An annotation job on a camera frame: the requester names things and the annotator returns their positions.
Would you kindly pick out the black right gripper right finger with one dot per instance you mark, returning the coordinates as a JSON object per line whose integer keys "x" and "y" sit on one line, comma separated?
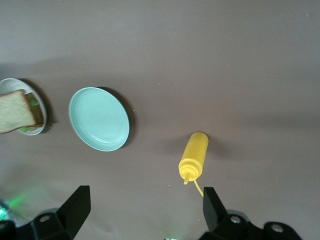
{"x": 217, "y": 220}

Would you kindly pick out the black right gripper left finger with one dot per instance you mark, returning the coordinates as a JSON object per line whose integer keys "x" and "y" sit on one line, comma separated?
{"x": 67, "y": 217}

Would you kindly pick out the yellow squeeze mustard bottle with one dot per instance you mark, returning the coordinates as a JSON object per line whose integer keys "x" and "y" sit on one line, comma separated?
{"x": 193, "y": 155}

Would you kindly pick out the light brown bread slice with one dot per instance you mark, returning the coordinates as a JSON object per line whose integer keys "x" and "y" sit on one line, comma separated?
{"x": 38, "y": 115}

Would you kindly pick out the dark crust bread slice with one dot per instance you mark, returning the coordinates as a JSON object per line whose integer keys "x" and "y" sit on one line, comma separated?
{"x": 15, "y": 112}

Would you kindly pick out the mint green round plate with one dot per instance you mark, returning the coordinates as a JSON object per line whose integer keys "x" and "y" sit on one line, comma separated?
{"x": 100, "y": 120}

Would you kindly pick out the beige round plate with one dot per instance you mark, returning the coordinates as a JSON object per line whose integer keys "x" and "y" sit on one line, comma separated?
{"x": 10, "y": 85}

